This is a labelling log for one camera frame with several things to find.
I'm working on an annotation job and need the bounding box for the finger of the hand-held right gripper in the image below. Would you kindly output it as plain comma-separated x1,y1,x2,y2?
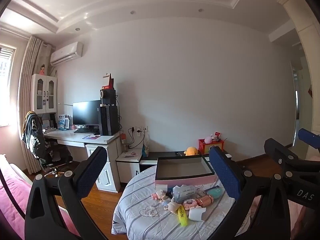
298,128,320,153
264,137,320,180

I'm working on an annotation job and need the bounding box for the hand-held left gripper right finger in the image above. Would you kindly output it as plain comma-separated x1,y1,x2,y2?
209,146,292,240

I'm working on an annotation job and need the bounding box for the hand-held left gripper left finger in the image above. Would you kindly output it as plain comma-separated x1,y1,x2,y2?
24,146,108,240

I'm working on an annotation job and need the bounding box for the teal oval case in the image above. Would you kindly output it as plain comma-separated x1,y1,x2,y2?
206,188,223,200

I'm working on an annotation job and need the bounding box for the rose gold tube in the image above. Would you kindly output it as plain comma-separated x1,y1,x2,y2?
196,194,214,207

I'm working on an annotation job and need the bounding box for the pink box with black rim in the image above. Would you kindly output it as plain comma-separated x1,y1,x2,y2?
154,155,217,189

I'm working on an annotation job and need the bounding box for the clear plastic box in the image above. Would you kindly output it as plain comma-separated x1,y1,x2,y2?
172,185,200,202

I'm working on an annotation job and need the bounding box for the pink heart block toy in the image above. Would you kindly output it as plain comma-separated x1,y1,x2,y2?
183,198,198,209

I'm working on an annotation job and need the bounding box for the yellow highlighter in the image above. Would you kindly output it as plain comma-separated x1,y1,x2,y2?
177,204,188,227

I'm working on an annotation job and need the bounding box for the pale doll figurine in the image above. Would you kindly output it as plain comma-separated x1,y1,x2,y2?
167,201,183,214

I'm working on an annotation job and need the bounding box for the pale pink quilt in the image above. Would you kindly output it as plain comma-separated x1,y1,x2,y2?
289,201,313,240

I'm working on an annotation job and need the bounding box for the red storage box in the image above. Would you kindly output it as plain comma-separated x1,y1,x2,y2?
198,139,225,155

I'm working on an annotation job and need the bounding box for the white door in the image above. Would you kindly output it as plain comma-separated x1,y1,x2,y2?
290,62,313,147

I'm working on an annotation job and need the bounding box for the black office chair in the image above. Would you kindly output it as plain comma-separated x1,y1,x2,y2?
37,145,74,178

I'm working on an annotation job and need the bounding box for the white side cabinet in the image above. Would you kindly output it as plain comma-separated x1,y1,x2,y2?
116,149,143,184

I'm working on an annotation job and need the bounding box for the white desk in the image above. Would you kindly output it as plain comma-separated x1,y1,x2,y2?
43,129,123,193

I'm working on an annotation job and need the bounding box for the black computer tower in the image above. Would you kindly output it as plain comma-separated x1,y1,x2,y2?
99,105,119,136

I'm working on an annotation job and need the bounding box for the blue white carton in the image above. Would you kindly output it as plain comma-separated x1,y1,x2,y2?
58,114,70,130

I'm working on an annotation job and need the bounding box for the black computer monitor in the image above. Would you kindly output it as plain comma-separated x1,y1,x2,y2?
72,100,101,127

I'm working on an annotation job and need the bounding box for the low black-top cabinet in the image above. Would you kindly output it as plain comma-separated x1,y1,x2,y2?
140,151,232,173

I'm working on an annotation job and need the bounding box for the dark printed jacket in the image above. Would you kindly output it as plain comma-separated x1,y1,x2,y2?
21,110,54,160

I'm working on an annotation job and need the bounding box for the black box with round dial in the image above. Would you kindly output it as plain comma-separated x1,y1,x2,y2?
100,88,117,105

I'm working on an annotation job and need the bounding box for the bright pink blanket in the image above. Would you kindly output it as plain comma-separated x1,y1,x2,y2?
0,164,80,240

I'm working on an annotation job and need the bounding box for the white glass-door cabinet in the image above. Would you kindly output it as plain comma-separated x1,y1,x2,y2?
31,74,58,114

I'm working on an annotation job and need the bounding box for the red paper bag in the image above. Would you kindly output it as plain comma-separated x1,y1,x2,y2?
102,73,115,90

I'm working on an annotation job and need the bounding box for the cream wardrobe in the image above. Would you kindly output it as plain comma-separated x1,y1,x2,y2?
277,0,320,135

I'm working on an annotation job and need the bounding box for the beige curtain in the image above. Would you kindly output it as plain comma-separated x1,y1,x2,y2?
19,35,53,174

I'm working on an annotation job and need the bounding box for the white air conditioner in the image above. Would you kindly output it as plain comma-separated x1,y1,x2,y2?
50,42,83,67

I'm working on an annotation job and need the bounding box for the window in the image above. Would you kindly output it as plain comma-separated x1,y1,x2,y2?
0,44,17,127

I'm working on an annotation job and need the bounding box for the black power cable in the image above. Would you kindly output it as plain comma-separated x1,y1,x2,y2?
127,127,136,148

